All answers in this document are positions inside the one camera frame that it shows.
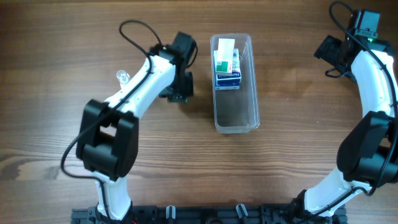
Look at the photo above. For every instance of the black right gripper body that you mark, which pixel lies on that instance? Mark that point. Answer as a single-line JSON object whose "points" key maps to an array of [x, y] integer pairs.
{"points": [[329, 50]]}

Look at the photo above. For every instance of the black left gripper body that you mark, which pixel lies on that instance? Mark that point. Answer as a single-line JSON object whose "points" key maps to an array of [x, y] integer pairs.
{"points": [[179, 94]]}

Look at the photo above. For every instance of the green Zam-Buk box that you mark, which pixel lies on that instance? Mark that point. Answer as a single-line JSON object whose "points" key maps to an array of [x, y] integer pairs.
{"points": [[177, 99]]}

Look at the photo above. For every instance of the blue lozenge box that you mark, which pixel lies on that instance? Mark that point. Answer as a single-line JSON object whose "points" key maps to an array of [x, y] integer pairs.
{"points": [[227, 86]]}

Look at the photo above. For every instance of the white green medicine box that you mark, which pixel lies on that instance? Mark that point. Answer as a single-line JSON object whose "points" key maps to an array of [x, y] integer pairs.
{"points": [[224, 61]]}

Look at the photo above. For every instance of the white Hansaplast plaster box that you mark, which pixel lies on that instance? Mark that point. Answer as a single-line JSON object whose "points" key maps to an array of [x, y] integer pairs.
{"points": [[235, 76]]}

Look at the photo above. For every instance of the white spray bottle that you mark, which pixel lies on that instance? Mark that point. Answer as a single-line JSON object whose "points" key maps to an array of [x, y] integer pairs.
{"points": [[123, 78]]}

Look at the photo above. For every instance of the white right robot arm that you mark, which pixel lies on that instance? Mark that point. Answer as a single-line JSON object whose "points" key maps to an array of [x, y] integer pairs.
{"points": [[367, 158]]}

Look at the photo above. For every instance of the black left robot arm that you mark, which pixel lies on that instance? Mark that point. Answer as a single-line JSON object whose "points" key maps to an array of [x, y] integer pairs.
{"points": [[108, 140]]}

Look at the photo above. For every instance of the clear plastic container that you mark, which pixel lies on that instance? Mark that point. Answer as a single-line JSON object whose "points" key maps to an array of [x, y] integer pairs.
{"points": [[236, 111]]}

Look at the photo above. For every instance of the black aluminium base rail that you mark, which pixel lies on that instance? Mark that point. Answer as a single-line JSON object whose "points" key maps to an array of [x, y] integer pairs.
{"points": [[266, 214]]}

